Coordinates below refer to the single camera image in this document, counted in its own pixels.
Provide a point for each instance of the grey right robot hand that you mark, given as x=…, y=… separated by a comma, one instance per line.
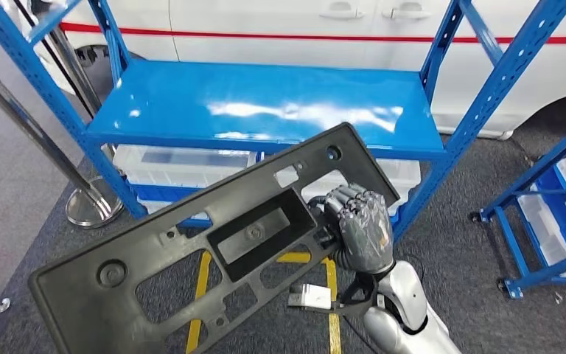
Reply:
x=366, y=234

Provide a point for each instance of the black plastic plate bracket part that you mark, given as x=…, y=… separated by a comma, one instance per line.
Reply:
x=68, y=303

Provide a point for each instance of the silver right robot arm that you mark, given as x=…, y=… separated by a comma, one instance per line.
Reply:
x=405, y=293

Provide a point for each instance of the blue metal shelf rack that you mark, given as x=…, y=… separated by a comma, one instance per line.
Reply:
x=263, y=83
x=510, y=244

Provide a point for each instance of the white car with red stripe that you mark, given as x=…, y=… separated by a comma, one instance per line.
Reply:
x=263, y=14

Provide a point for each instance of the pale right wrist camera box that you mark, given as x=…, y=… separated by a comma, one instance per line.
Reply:
x=312, y=295

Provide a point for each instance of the chrome stanchion post with base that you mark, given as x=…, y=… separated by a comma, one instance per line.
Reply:
x=74, y=73
x=95, y=205

